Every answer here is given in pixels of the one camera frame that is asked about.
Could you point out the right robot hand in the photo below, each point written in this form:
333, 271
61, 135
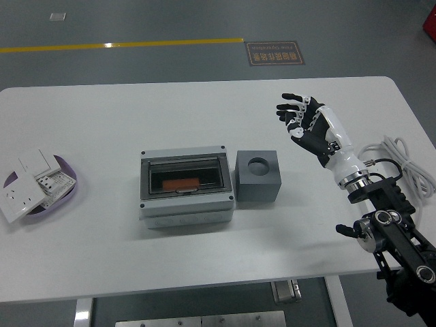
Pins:
340, 150

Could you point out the grey junction box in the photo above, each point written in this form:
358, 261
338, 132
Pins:
187, 209

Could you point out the orange cylinder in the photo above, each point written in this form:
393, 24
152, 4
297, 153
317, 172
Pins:
178, 184

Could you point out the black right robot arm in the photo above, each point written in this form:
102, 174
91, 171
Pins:
395, 235

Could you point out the grey cube with round hole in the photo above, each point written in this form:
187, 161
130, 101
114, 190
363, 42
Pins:
259, 189

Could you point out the brown floor sign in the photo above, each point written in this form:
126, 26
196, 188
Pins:
274, 54

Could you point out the red object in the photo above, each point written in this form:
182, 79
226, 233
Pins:
430, 25

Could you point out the white table leg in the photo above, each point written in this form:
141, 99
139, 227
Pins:
82, 313
339, 303

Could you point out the yellow floor tape line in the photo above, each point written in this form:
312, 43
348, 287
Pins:
119, 45

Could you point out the white perforated socket module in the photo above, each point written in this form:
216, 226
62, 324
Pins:
58, 180

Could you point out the purple tray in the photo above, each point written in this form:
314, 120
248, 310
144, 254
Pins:
58, 206

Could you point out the small metal floor plate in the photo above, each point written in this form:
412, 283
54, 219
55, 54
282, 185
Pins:
57, 16

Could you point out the grey metal table bracket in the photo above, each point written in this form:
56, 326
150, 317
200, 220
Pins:
285, 292

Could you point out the grey metal base plate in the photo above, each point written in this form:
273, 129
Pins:
158, 322

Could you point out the white wall switch plate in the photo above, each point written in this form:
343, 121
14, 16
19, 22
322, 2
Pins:
34, 161

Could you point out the white wall socket plate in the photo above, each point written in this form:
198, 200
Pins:
17, 201

